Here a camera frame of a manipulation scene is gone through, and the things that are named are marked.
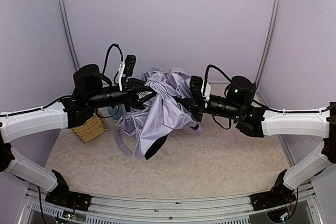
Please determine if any lilac folding umbrella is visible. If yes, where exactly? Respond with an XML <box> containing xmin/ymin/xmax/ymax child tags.
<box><xmin>115</xmin><ymin>67</ymin><xmax>202</xmax><ymax>159</ymax></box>

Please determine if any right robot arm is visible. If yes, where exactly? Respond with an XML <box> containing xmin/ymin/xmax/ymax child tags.
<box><xmin>190</xmin><ymin>76</ymin><xmax>335</xmax><ymax>194</ymax></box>

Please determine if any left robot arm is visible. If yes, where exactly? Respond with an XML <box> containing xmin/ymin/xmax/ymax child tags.
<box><xmin>1</xmin><ymin>64</ymin><xmax>156</xmax><ymax>193</ymax></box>

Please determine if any woven bamboo tray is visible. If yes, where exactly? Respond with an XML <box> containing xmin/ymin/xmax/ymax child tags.
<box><xmin>71</xmin><ymin>113</ymin><xmax>107</xmax><ymax>144</ymax></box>

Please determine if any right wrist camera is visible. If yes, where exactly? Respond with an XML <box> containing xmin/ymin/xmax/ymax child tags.
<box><xmin>190</xmin><ymin>76</ymin><xmax>211</xmax><ymax>101</ymax></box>

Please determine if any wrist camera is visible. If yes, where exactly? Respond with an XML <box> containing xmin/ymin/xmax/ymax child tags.
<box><xmin>190</xmin><ymin>76</ymin><xmax>211</xmax><ymax>101</ymax></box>
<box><xmin>118</xmin><ymin>55</ymin><xmax>137</xmax><ymax>91</ymax></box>

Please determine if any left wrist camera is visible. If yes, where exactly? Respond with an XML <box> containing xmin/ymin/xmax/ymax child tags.
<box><xmin>118</xmin><ymin>55</ymin><xmax>137</xmax><ymax>91</ymax></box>

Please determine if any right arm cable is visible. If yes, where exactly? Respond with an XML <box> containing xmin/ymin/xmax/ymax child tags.
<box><xmin>204</xmin><ymin>63</ymin><xmax>232</xmax><ymax>86</ymax></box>

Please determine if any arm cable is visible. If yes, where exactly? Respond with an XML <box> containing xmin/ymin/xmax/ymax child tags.
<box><xmin>101</xmin><ymin>43</ymin><xmax>124</xmax><ymax>83</ymax></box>
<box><xmin>204</xmin><ymin>63</ymin><xmax>232</xmax><ymax>86</ymax></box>

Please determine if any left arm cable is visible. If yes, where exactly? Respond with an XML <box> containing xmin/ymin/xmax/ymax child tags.
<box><xmin>101</xmin><ymin>43</ymin><xmax>124</xmax><ymax>83</ymax></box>

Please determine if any right frame post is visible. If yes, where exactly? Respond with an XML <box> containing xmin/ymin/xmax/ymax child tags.
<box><xmin>255</xmin><ymin>0</ymin><xmax>281</xmax><ymax>88</ymax></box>

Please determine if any aluminium front rail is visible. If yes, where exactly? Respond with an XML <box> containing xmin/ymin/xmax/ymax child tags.
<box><xmin>18</xmin><ymin>179</ymin><xmax>323</xmax><ymax>224</ymax></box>

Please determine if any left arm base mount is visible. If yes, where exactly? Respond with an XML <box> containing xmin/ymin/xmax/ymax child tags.
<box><xmin>45</xmin><ymin>188</ymin><xmax>92</xmax><ymax>212</ymax></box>

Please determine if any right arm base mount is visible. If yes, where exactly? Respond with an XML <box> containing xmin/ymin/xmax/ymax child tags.
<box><xmin>250</xmin><ymin>186</ymin><xmax>296</xmax><ymax>211</ymax></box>

